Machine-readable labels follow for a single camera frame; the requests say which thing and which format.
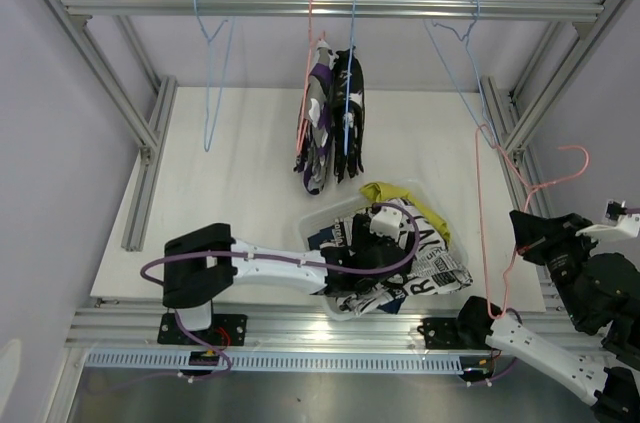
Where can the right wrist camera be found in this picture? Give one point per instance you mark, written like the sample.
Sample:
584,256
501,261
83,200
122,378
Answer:
620,223

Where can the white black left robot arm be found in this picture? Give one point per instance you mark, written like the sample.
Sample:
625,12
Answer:
206,262

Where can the purple camouflage trousers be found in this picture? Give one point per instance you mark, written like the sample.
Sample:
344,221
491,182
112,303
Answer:
312,164

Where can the navy blue denim trousers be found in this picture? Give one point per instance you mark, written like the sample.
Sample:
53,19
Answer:
321,239

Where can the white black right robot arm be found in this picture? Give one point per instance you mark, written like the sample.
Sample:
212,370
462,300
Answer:
597,290

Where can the aluminium frame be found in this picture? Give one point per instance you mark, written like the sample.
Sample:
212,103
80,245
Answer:
102,111

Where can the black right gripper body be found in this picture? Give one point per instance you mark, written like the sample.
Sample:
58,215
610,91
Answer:
559,248

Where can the yellow trousers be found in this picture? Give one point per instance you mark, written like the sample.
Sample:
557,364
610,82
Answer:
376,192

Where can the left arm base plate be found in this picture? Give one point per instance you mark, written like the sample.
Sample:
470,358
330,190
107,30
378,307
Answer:
226,330

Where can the black white patterned trousers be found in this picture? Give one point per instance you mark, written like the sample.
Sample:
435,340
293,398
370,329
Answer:
352,165

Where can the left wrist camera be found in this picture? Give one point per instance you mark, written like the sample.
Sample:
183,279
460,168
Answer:
386,223

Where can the light blue wire hanger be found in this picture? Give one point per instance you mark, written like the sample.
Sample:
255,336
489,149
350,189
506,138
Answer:
215,82

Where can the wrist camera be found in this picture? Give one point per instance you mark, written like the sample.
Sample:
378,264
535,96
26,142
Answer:
386,223
620,223

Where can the newsprint patterned trousers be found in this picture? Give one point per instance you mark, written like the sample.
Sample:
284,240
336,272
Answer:
435,271

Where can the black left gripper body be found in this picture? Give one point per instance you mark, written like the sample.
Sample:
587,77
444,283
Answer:
363,239

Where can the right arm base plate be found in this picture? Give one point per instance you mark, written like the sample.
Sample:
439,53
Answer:
440,333

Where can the blue hanger with black trousers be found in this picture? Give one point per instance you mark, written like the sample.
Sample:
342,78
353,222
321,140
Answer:
346,124

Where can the slotted cable duct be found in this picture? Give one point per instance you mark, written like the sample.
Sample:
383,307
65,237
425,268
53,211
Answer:
258,361

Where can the pink hanger with camouflage trousers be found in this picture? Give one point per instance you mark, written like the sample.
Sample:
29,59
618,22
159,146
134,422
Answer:
312,41

